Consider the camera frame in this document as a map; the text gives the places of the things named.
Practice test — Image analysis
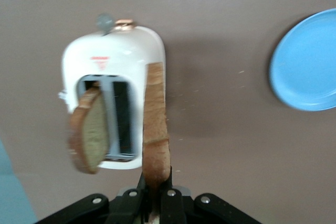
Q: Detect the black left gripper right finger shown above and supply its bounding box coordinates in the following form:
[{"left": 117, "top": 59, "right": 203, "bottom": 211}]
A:
[{"left": 160, "top": 165, "right": 266, "bottom": 224}]

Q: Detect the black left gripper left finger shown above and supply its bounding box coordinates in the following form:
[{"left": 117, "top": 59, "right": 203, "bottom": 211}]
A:
[{"left": 34, "top": 171, "right": 149, "bottom": 224}]

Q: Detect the brown bread slice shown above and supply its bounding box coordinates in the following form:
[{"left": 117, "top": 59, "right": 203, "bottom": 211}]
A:
[
  {"left": 141, "top": 61, "right": 172, "bottom": 224},
  {"left": 67, "top": 82, "right": 110, "bottom": 175}
]

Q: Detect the blue plate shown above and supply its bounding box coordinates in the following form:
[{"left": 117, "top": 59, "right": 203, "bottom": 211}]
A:
[{"left": 269, "top": 8, "right": 336, "bottom": 111}]

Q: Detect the brown table cover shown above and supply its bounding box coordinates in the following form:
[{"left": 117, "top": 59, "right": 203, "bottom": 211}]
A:
[{"left": 0, "top": 0, "right": 336, "bottom": 224}]

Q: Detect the white toaster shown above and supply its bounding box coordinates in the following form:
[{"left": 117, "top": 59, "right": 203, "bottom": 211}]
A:
[{"left": 57, "top": 13, "right": 167, "bottom": 171}]

